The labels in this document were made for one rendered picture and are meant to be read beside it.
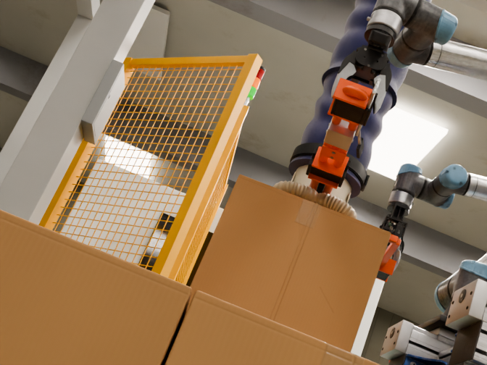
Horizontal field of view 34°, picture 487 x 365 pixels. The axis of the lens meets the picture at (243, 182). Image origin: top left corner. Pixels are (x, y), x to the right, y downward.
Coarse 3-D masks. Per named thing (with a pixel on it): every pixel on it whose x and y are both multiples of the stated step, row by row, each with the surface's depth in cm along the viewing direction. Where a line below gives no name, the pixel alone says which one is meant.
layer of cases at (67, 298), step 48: (0, 240) 97; (48, 240) 98; (0, 288) 95; (48, 288) 96; (96, 288) 96; (144, 288) 97; (0, 336) 93; (48, 336) 94; (96, 336) 94; (144, 336) 95; (192, 336) 96; (240, 336) 96; (288, 336) 97
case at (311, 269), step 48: (240, 192) 197; (240, 240) 192; (288, 240) 193; (336, 240) 194; (384, 240) 194; (192, 288) 187; (240, 288) 188; (288, 288) 188; (336, 288) 189; (336, 336) 184
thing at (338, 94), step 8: (344, 80) 172; (336, 88) 171; (368, 88) 172; (336, 96) 170; (344, 96) 171; (352, 96) 171; (336, 104) 173; (344, 104) 172; (352, 104) 170; (360, 104) 170; (328, 112) 177; (336, 112) 176; (344, 112) 175; (352, 112) 173; (360, 112) 172; (352, 120) 176; (360, 120) 175
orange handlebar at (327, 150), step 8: (344, 88) 171; (352, 88) 170; (360, 88) 170; (360, 96) 170; (368, 96) 171; (336, 120) 182; (352, 128) 182; (328, 144) 193; (320, 152) 198; (328, 152) 196; (336, 152) 194; (344, 152) 194; (320, 160) 203; (336, 160) 198; (312, 184) 217; (328, 192) 218; (392, 240) 230; (400, 240) 232; (392, 248) 235; (384, 256) 243; (384, 264) 249
